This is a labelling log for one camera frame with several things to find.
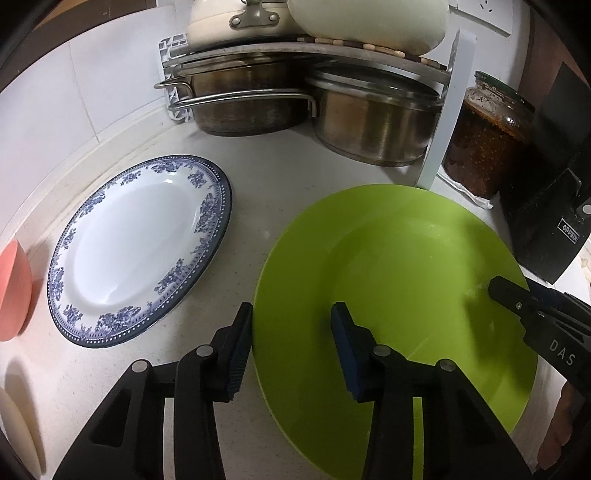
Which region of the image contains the person's right hand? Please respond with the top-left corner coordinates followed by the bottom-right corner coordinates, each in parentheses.
top-left (538, 383), bottom-right (585, 480)

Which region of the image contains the black knife block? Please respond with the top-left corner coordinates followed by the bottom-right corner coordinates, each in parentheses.
top-left (499, 62), bottom-right (591, 284)

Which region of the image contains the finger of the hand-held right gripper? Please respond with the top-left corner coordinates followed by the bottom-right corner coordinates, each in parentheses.
top-left (488, 276), bottom-right (591, 333)

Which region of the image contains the reddish pink bowl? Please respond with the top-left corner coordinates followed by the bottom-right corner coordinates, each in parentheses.
top-left (0, 239), bottom-right (33, 342)

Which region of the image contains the cream kettle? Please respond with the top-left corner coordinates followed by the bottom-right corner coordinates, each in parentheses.
top-left (286, 0), bottom-right (448, 55)

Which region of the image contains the beaded wooden mat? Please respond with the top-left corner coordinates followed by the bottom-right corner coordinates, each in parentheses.
top-left (298, 36), bottom-right (451, 70)

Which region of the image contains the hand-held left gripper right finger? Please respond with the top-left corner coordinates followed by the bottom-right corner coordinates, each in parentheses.
top-left (330, 302), bottom-right (536, 480)

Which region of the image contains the white kitchen rack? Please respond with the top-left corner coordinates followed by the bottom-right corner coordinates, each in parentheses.
top-left (157, 28), bottom-right (476, 191)

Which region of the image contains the steel pot with long handle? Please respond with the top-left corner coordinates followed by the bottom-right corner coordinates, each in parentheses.
top-left (154, 58), bottom-right (319, 136)

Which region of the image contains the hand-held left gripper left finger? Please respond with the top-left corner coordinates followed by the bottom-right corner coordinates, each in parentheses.
top-left (53, 302), bottom-right (254, 480)

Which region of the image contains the green plate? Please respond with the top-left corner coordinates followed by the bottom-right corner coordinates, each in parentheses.
top-left (252, 184), bottom-right (540, 480)

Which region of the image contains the white paper towel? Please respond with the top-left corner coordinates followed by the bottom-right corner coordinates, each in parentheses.
top-left (436, 168), bottom-right (497, 210)

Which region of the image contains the blue floral white plate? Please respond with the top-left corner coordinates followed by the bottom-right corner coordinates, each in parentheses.
top-left (47, 154), bottom-right (233, 349)

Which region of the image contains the white wall socket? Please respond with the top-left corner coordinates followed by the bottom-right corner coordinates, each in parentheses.
top-left (450, 0), bottom-right (513, 38)

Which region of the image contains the cream pot with steel lid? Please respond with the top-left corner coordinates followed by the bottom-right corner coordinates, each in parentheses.
top-left (186, 0), bottom-right (296, 49)

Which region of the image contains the glass jar of chili sauce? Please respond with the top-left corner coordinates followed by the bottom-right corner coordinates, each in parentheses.
top-left (441, 71), bottom-right (539, 200)

